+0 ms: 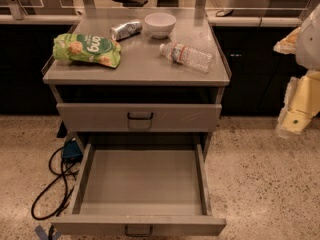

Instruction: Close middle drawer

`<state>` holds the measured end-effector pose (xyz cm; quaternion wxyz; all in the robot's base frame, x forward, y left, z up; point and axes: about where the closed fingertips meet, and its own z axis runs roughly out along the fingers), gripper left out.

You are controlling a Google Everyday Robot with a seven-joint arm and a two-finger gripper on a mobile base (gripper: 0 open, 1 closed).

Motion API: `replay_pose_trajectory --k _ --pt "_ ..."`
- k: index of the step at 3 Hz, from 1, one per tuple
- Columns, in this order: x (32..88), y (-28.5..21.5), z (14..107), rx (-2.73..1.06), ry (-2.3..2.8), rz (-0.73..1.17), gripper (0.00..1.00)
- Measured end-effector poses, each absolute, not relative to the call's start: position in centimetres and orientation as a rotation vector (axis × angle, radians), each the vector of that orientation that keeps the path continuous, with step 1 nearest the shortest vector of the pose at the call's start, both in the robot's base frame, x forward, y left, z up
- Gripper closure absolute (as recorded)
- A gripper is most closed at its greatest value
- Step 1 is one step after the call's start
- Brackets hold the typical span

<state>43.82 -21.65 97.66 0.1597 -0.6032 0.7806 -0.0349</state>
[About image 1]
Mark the black floor cable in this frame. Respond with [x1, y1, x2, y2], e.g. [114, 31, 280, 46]
[30, 146, 80, 221]

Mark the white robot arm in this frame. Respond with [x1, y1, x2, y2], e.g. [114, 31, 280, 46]
[273, 4, 320, 139]

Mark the blue tape floor marker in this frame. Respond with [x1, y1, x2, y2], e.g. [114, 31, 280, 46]
[34, 225, 61, 240]

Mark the grey drawer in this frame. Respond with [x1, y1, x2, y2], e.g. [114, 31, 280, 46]
[51, 133, 226, 237]
[57, 103, 222, 132]

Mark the green snack chip bag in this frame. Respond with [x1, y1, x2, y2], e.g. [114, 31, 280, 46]
[53, 33, 121, 68]

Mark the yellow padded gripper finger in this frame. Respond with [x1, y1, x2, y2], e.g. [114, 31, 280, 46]
[276, 77, 312, 139]

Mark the black office chair armrest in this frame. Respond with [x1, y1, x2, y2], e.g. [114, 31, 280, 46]
[112, 0, 148, 7]

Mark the clear plastic water bottle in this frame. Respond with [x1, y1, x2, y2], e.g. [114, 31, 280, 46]
[159, 42, 214, 73]

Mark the white ceramic bowl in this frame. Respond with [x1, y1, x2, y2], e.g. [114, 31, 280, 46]
[145, 13, 176, 39]

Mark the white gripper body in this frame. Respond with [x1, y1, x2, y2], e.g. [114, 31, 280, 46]
[289, 70, 320, 118]

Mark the silver soda can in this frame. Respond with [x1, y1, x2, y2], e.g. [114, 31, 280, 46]
[110, 20, 143, 41]

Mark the grey metal drawer cabinet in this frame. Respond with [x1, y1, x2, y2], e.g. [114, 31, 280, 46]
[44, 8, 231, 150]

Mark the blue power adapter box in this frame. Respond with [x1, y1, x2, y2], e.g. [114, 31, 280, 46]
[62, 140, 83, 162]

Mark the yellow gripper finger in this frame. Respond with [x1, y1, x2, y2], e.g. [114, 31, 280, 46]
[273, 27, 300, 54]

